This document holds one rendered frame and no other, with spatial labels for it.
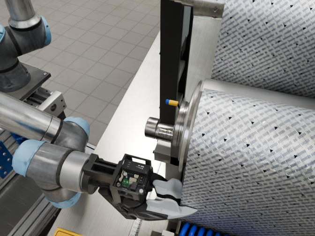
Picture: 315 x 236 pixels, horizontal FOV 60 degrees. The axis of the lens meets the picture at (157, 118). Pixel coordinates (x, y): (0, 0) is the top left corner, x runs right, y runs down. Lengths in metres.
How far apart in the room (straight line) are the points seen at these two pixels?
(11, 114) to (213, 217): 0.48
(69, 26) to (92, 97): 1.17
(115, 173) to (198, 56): 0.78
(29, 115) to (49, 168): 0.18
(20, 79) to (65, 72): 1.41
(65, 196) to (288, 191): 0.45
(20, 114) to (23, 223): 0.99
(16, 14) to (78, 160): 0.73
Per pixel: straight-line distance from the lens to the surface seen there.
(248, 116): 0.38
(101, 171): 0.52
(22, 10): 1.14
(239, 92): 0.53
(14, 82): 1.24
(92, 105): 2.25
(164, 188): 0.53
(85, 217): 0.75
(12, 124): 0.69
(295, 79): 0.58
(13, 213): 1.65
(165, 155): 0.54
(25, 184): 1.71
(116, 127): 0.89
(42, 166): 0.56
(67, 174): 0.53
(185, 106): 0.41
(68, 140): 0.70
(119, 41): 2.92
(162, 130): 0.44
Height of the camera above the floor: 1.58
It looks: 49 degrees down
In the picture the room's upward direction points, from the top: straight up
